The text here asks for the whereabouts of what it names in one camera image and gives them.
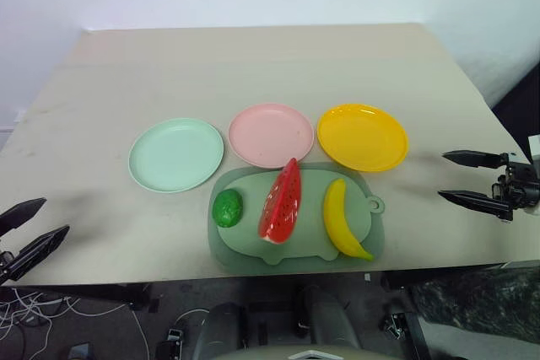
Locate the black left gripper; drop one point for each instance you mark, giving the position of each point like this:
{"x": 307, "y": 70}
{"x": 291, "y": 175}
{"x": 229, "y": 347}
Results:
{"x": 5, "y": 267}

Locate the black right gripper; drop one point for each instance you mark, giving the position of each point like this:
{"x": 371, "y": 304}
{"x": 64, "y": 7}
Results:
{"x": 521, "y": 187}

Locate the yellow plate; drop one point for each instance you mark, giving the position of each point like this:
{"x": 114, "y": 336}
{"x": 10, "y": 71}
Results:
{"x": 363, "y": 136}

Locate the mint green plate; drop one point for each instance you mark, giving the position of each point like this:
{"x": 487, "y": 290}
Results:
{"x": 175, "y": 153}

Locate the green avocado toy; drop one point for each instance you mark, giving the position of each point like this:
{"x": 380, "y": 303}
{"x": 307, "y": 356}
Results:
{"x": 228, "y": 209}

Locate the pink plate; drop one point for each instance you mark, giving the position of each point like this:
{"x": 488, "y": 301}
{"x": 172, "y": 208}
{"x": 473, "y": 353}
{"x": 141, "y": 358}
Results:
{"x": 266, "y": 132}

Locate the yellow toy banana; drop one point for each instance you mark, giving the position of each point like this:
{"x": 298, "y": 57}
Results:
{"x": 337, "y": 218}

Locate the black caster wheel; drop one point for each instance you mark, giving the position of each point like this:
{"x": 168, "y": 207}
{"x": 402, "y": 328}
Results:
{"x": 171, "y": 343}
{"x": 394, "y": 324}

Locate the light green pig-shaped board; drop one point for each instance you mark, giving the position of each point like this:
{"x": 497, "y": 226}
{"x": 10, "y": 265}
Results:
{"x": 312, "y": 216}

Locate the dark green translucent mat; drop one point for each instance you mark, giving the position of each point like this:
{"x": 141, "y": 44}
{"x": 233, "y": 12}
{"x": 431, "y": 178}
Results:
{"x": 223, "y": 262}

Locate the red toy watermelon slice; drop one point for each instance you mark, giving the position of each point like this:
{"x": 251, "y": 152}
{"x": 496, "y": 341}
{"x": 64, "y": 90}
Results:
{"x": 280, "y": 208}

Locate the dark rounded shape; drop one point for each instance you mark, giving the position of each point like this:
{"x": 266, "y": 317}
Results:
{"x": 223, "y": 330}

